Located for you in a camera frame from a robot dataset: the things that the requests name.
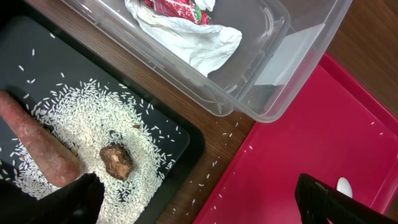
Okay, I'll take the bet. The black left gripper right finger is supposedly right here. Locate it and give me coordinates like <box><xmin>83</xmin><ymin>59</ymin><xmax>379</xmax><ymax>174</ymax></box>
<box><xmin>295</xmin><ymin>174</ymin><xmax>397</xmax><ymax>224</ymax></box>

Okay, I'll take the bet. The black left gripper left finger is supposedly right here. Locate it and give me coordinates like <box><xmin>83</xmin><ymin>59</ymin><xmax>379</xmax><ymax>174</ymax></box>
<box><xmin>1</xmin><ymin>174</ymin><xmax>105</xmax><ymax>224</ymax></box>

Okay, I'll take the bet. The white plastic spoon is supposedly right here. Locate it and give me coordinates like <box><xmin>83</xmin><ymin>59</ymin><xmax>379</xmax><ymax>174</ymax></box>
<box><xmin>336</xmin><ymin>177</ymin><xmax>353</xmax><ymax>198</ymax></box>

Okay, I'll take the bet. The orange carrot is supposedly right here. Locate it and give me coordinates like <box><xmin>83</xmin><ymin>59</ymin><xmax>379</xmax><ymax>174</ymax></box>
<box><xmin>1</xmin><ymin>90</ymin><xmax>82</xmax><ymax>187</ymax></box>

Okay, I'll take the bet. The brown mushroom piece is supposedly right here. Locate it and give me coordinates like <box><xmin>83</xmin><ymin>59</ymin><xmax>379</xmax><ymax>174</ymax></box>
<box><xmin>99</xmin><ymin>144</ymin><xmax>133</xmax><ymax>181</ymax></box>

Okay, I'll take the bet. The white rice pile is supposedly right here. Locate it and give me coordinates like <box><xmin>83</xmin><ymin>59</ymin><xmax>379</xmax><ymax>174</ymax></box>
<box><xmin>0</xmin><ymin>32</ymin><xmax>183</xmax><ymax>224</ymax></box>

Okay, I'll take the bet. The red snack wrapper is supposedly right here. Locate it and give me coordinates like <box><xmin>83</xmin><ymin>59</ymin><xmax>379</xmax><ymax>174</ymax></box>
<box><xmin>142</xmin><ymin>0</ymin><xmax>210</xmax><ymax>25</ymax></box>

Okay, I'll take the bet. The black food waste tray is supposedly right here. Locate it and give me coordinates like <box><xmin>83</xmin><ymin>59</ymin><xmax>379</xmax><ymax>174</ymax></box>
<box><xmin>0</xmin><ymin>0</ymin><xmax>206</xmax><ymax>224</ymax></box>

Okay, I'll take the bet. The clear plastic waste bin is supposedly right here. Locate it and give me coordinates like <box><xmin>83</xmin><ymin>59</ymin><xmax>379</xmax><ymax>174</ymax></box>
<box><xmin>66</xmin><ymin>0</ymin><xmax>351</xmax><ymax>123</ymax></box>

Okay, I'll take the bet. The red serving tray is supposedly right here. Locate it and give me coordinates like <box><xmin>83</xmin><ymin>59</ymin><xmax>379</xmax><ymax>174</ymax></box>
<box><xmin>195</xmin><ymin>55</ymin><xmax>397</xmax><ymax>224</ymax></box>

